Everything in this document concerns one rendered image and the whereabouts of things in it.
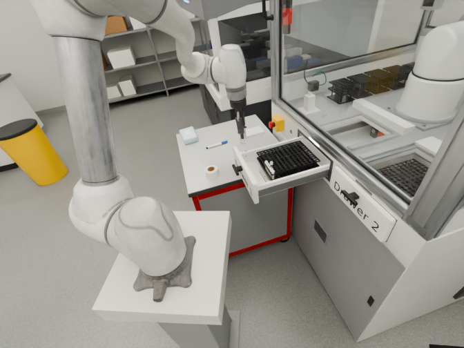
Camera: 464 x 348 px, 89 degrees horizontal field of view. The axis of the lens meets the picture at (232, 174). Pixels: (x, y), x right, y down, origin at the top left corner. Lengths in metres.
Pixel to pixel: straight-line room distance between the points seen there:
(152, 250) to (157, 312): 0.21
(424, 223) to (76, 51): 0.95
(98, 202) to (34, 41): 4.68
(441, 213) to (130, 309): 0.86
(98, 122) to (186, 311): 0.57
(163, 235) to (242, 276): 1.12
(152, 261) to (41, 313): 1.56
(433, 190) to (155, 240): 0.69
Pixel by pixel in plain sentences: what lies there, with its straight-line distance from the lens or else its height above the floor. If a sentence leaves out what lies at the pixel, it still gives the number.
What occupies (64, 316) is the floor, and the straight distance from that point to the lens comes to 2.10.
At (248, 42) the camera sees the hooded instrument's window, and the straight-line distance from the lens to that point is 1.72.
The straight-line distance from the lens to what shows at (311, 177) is 1.04.
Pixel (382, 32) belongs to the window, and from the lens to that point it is 0.79.
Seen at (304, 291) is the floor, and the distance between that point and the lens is 1.70.
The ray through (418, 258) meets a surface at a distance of 0.90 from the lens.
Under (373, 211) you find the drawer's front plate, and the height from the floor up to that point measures 0.91.
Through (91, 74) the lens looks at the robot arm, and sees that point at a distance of 0.72.
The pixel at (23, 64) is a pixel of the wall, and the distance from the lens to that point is 5.49.
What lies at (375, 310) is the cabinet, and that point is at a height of 0.45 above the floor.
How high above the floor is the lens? 1.54
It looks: 40 degrees down
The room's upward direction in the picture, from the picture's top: 10 degrees counter-clockwise
